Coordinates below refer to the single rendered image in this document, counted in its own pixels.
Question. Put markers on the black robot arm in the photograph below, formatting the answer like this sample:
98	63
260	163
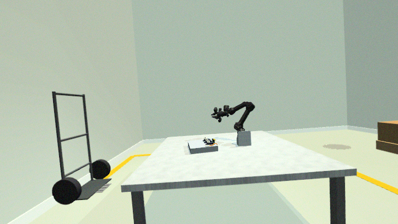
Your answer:
239	125

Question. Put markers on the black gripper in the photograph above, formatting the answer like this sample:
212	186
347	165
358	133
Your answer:
219	114

